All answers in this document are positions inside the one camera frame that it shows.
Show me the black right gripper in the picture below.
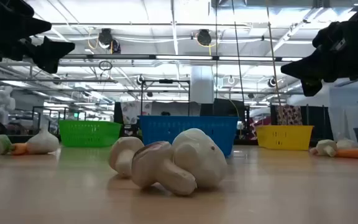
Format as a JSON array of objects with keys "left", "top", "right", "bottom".
[{"left": 280, "top": 14, "right": 358, "bottom": 98}]

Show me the white mushroom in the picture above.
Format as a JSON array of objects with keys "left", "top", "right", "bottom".
[
  {"left": 315, "top": 139, "right": 339, "bottom": 157},
  {"left": 108, "top": 136, "right": 145, "bottom": 179}
]

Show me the white garlic bulb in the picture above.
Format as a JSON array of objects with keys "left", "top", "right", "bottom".
[
  {"left": 25, "top": 123, "right": 60, "bottom": 156},
  {"left": 336, "top": 138, "right": 358, "bottom": 150},
  {"left": 171, "top": 128, "right": 229, "bottom": 189}
]

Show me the orange carrot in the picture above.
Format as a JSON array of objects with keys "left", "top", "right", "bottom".
[{"left": 334, "top": 148, "right": 358, "bottom": 161}]

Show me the orange pepper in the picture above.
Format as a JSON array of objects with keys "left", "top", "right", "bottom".
[{"left": 10, "top": 142, "right": 30, "bottom": 156}]

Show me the white mushroom brown-streaked cap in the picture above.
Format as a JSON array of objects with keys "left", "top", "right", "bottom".
[{"left": 131, "top": 141, "right": 198, "bottom": 197}]

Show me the floral patterned cloth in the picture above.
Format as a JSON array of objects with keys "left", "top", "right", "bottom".
[
  {"left": 120, "top": 101, "right": 152, "bottom": 125},
  {"left": 275, "top": 105, "right": 303, "bottom": 126}
]

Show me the black partition panel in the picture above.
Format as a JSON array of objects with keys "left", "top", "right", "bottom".
[{"left": 303, "top": 105, "right": 334, "bottom": 141}]

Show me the white cloth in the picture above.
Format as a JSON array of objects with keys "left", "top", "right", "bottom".
[{"left": 327, "top": 105, "right": 358, "bottom": 143}]

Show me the yellow plastic basket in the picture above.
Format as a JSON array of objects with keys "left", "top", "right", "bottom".
[{"left": 255, "top": 124, "right": 314, "bottom": 151}]

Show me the white humanoid statue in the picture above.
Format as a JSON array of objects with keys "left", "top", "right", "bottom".
[{"left": 0, "top": 85, "right": 17, "bottom": 126}]

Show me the green plastic basket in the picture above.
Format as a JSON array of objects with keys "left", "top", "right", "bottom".
[{"left": 58, "top": 119, "right": 123, "bottom": 148}]

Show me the white column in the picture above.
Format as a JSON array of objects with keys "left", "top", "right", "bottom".
[{"left": 190, "top": 65, "right": 215, "bottom": 105}]

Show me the long ceiling light bar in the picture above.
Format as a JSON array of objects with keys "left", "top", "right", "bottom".
[{"left": 61, "top": 54, "right": 304, "bottom": 62}]

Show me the blue plastic basket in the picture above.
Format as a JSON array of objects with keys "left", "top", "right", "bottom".
[{"left": 137, "top": 115, "right": 239, "bottom": 157}]

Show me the coiled black cable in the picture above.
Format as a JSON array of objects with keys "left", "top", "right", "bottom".
[{"left": 98, "top": 60, "right": 114, "bottom": 72}]

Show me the black ceiling cable reel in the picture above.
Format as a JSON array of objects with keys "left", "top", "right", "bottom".
[
  {"left": 97, "top": 28, "right": 114, "bottom": 47},
  {"left": 196, "top": 29, "right": 213, "bottom": 47}
]

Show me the hanging black cable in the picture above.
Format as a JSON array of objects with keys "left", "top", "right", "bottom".
[{"left": 231, "top": 0, "right": 246, "bottom": 105}]

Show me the black metal frame stand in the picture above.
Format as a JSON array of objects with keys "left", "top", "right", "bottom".
[{"left": 140, "top": 79, "right": 191, "bottom": 118}]

